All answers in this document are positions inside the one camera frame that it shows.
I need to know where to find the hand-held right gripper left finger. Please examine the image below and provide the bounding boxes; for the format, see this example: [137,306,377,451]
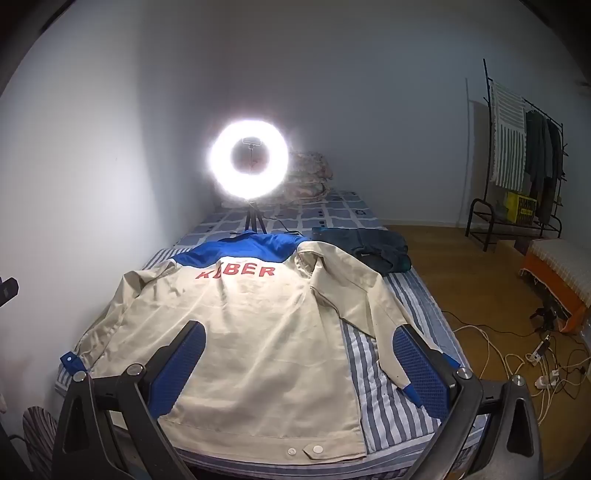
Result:
[52,320,207,480]

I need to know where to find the white floor cables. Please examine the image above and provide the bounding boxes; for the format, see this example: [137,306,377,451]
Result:
[442,311,591,412]

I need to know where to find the yellow box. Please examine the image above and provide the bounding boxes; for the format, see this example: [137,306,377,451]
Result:
[503,191,539,224]

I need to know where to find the orange bench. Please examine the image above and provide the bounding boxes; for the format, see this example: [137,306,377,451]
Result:
[519,249,588,333]

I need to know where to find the blue striped blanket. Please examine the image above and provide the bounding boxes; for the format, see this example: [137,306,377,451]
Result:
[54,247,490,480]

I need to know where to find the striped hanging towel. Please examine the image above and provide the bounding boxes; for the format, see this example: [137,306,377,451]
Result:
[489,79,528,190]

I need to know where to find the dark hanging garments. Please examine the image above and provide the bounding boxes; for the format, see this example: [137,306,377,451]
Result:
[524,110,566,224]

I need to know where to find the white knitted bench cover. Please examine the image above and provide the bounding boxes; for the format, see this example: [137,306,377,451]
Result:
[526,237,591,303]

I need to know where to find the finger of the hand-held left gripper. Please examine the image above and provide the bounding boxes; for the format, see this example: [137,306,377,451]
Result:
[0,277,19,308]

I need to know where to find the beige and blue jacket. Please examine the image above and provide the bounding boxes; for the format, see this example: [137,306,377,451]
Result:
[59,231,462,462]

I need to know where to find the black ring light cable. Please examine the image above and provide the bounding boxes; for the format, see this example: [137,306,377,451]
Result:
[264,216,306,237]

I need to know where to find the striped cloth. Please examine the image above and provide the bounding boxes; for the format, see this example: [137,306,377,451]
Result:
[22,406,59,480]

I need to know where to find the dark blue clothes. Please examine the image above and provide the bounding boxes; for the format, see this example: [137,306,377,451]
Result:
[311,226,411,276]

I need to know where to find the white power strip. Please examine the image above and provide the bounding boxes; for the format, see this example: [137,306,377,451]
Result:
[526,340,551,367]

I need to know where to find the black tripod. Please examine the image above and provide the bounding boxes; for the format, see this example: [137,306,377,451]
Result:
[244,199,267,234]

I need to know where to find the black clothes rack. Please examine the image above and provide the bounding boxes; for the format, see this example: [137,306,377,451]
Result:
[465,58,568,252]

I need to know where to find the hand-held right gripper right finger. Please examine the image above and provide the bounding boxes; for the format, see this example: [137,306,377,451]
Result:
[392,324,544,480]

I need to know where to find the small black device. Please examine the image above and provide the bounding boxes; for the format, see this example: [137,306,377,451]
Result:
[530,302,557,331]

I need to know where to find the folded floral quilt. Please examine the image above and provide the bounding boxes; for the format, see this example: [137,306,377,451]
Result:
[279,151,335,204]

